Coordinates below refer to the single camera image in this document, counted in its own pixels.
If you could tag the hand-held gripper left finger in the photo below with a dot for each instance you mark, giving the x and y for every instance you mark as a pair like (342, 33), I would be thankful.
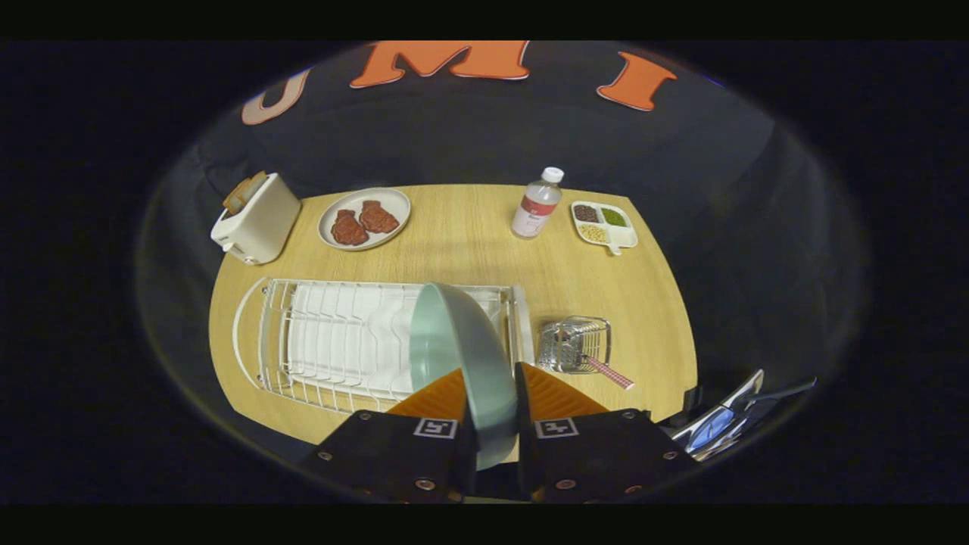
(386, 454)

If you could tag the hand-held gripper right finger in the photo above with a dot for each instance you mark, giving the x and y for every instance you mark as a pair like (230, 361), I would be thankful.
(590, 454)

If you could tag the pale green plate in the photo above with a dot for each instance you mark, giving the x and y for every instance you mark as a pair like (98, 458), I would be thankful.
(462, 356)

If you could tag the white round plate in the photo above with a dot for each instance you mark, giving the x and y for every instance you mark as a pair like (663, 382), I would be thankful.
(390, 203)

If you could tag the black table clamp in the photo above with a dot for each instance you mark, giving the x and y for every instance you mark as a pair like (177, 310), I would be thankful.
(693, 399)

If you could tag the white ribbed drip tray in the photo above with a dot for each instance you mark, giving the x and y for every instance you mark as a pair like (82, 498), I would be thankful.
(341, 333)

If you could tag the white divided tray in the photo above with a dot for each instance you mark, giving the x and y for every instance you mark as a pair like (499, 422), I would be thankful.
(624, 236)

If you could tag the yellow beans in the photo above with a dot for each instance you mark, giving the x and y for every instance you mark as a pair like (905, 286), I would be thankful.
(593, 233)

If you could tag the red meat piece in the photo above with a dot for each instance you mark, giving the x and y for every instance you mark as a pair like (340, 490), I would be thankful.
(377, 218)
(348, 228)

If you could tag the green beans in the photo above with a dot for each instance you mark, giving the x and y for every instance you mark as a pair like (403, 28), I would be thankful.
(613, 217)

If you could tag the brown beans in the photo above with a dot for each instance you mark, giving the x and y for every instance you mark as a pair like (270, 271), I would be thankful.
(585, 213)

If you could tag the clear plastic bottle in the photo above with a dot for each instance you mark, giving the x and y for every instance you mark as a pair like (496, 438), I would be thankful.
(536, 208)

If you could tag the white toaster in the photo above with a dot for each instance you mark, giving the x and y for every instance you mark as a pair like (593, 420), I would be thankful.
(261, 219)

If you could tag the brown toast slices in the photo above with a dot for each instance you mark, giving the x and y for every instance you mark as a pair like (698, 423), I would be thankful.
(242, 193)

